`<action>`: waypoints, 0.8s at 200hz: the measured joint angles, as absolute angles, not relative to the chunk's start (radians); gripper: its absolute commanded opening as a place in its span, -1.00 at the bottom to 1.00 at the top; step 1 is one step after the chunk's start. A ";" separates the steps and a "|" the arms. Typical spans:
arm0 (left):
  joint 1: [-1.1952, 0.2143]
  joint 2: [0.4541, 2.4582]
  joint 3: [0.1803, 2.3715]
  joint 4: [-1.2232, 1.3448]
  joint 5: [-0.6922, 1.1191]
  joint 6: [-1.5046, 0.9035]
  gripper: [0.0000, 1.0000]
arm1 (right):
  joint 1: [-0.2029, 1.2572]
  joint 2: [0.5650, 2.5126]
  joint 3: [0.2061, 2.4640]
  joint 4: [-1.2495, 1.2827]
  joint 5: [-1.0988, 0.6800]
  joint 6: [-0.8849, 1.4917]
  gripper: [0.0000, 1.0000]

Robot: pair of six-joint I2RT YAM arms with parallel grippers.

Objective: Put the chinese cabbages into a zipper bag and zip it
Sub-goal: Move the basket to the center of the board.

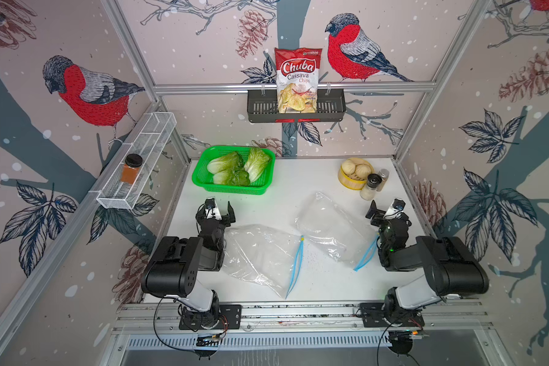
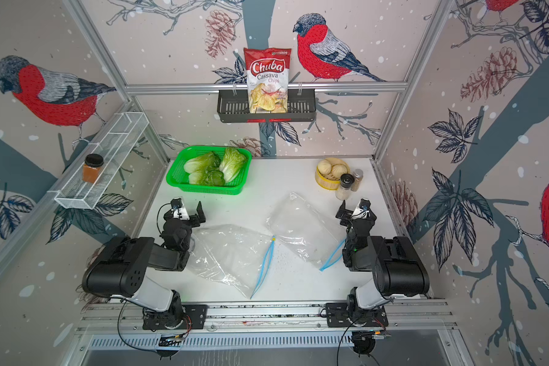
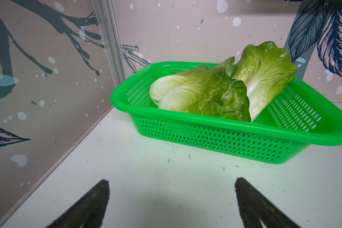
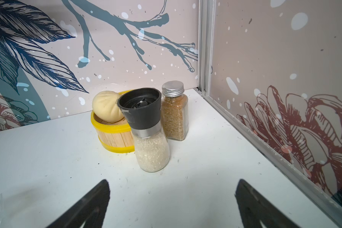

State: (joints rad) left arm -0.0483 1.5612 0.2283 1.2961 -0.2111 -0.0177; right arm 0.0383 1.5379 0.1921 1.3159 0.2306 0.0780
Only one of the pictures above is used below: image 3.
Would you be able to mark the green plastic basket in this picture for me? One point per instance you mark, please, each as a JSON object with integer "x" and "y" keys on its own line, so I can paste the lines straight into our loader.
{"x": 297, "y": 118}

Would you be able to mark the chinese cabbage front dark leaves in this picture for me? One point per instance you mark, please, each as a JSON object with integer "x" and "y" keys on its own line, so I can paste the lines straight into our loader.
{"x": 225, "y": 98}

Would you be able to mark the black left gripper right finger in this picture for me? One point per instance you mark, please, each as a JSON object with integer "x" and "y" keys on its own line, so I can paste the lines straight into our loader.
{"x": 256, "y": 210}

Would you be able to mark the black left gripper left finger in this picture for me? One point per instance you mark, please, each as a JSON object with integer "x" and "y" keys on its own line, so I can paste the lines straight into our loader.
{"x": 87, "y": 212}

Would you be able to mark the chinese cabbage light green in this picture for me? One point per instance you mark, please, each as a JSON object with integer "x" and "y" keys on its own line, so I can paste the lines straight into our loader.
{"x": 266, "y": 71}

